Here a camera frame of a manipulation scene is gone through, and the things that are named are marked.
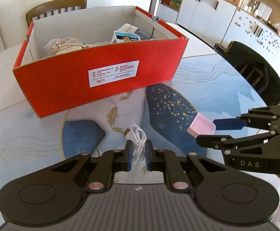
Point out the white blue snack packet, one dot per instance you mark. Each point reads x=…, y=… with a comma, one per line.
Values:
x=121, y=37

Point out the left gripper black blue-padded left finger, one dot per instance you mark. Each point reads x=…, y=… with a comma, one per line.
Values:
x=55, y=193

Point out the brown wooden chair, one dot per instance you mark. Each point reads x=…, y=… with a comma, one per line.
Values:
x=52, y=6

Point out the red white cardboard box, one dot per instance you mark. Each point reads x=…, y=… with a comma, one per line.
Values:
x=52, y=84

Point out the pink ribbed box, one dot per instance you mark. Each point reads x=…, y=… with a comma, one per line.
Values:
x=201, y=126

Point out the clear bag of bread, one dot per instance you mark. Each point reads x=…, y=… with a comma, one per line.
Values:
x=59, y=46

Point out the white tall cabinet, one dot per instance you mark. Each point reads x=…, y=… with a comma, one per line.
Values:
x=207, y=19

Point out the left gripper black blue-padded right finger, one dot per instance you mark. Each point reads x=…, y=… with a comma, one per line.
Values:
x=222, y=193

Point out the white refrigerator with magnets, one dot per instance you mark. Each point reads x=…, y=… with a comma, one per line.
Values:
x=248, y=30

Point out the black chair with jacket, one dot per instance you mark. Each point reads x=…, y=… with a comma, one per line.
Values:
x=254, y=68

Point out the white grey tissue pack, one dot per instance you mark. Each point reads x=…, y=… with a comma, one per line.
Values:
x=129, y=28

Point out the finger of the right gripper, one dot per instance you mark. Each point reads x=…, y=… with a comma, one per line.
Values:
x=223, y=142
x=265, y=118

